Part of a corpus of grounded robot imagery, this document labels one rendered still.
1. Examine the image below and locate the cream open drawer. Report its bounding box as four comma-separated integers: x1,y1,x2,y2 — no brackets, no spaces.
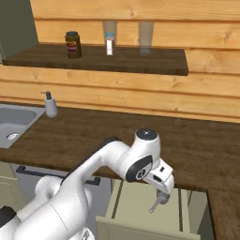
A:
95,179,209,240

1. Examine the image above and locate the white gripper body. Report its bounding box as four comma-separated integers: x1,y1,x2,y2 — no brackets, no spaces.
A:
154,174,175,196

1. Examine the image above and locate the grey soap dispenser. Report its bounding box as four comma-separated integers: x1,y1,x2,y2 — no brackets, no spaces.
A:
40,90,59,119

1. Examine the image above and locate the spice shaker with blue lid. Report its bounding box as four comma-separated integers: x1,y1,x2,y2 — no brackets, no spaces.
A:
104,32,116,56

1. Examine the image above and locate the dark wooden shelf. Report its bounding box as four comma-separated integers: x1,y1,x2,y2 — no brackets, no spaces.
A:
1,42,189,77

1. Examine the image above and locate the grey dishwasher front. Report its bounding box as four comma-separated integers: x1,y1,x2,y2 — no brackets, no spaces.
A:
11,162,114,240

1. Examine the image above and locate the grey metal sink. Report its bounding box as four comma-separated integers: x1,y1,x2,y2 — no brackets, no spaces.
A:
0,103,47,150

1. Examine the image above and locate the black dishwasher handle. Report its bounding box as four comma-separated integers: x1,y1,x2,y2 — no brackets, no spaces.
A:
15,165,101,187

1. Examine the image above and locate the cream cupboard front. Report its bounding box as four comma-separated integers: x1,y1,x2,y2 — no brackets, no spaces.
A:
0,160,21,214

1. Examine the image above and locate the dark brown labelled jar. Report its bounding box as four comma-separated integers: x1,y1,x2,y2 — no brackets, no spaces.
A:
64,30,83,60

